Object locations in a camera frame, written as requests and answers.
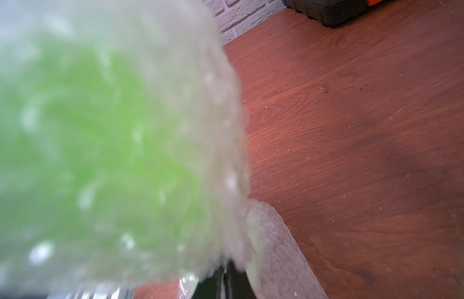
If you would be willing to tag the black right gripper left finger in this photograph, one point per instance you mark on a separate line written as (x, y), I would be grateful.
(211, 287)

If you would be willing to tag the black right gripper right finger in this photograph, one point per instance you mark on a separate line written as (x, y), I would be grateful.
(237, 285)

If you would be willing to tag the green plastic wine glass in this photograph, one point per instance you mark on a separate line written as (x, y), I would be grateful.
(98, 183)

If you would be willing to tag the black plastic tool case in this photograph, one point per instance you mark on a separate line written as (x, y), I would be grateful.
(333, 13)

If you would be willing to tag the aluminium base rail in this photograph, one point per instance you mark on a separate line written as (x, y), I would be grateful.
(120, 293)

